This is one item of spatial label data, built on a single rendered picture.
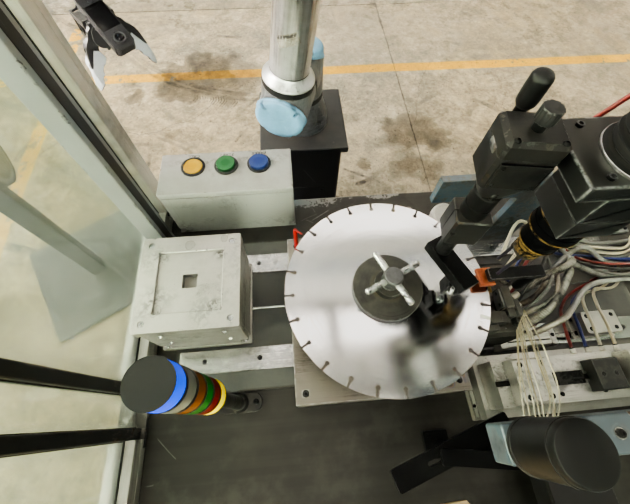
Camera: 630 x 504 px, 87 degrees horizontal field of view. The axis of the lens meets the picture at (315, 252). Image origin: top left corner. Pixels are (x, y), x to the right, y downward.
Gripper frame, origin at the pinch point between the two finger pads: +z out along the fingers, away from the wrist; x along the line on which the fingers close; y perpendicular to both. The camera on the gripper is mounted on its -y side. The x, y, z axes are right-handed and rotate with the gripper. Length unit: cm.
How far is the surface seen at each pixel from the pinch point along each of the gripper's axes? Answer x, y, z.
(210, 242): 13, -50, 1
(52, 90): 18, -38, -28
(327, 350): 12, -80, -4
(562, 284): -26, -100, 0
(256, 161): -5.4, -41.2, 0.2
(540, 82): -11, -80, -36
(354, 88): -133, 34, 91
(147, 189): 15.0, -29.1, 3.0
